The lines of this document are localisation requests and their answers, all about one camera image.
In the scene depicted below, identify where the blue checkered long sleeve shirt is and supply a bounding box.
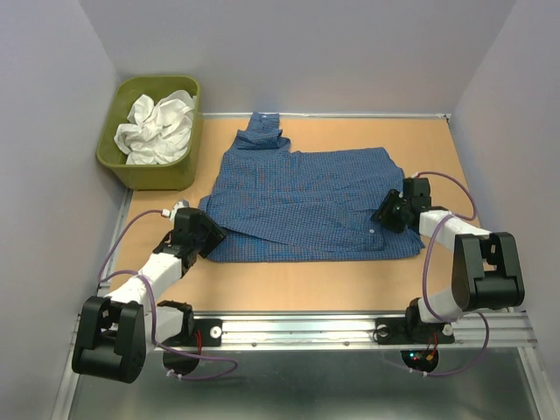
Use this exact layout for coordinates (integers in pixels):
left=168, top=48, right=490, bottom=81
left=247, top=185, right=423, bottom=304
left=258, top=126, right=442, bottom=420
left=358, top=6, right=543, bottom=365
left=199, top=113, right=424, bottom=263

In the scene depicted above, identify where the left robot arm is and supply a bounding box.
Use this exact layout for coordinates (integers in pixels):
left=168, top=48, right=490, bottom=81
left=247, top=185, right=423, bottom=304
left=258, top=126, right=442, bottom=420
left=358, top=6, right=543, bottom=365
left=72, top=207, right=226, bottom=383

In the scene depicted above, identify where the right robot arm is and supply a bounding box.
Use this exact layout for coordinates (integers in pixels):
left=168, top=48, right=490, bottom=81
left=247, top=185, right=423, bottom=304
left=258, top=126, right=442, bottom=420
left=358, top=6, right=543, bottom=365
left=372, top=171, right=525, bottom=346

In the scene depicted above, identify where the green plastic bin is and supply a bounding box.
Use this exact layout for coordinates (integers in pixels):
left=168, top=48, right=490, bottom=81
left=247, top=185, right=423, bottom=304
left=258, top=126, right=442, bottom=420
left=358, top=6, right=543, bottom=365
left=96, top=74, right=203, bottom=191

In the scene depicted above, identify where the white crumpled shirt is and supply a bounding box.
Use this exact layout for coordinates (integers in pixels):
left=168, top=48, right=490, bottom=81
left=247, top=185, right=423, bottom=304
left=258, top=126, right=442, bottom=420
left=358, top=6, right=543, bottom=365
left=114, top=90, right=197, bottom=165

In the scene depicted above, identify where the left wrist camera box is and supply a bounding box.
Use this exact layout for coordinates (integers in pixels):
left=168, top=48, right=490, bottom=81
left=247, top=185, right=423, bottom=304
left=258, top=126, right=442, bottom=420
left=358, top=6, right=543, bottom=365
left=160, top=199, right=189, bottom=221

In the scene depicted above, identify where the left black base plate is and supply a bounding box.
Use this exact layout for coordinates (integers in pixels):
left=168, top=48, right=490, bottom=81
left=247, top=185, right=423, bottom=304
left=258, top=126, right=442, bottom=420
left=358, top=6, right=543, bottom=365
left=155, top=318, right=223, bottom=347

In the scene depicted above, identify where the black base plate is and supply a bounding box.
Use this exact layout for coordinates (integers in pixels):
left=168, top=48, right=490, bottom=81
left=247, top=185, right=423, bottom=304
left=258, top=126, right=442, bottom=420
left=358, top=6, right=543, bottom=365
left=374, top=317, right=455, bottom=346
left=155, top=318, right=223, bottom=347

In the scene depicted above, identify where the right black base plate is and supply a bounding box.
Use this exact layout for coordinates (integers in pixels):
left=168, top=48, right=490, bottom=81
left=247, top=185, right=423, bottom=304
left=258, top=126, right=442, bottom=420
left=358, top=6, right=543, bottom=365
left=374, top=317, right=455, bottom=346

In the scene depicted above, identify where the aluminium mounting rail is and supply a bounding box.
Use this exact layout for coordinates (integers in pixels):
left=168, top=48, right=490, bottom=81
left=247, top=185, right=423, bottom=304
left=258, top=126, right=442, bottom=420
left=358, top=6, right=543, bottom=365
left=53, top=203, right=559, bottom=419

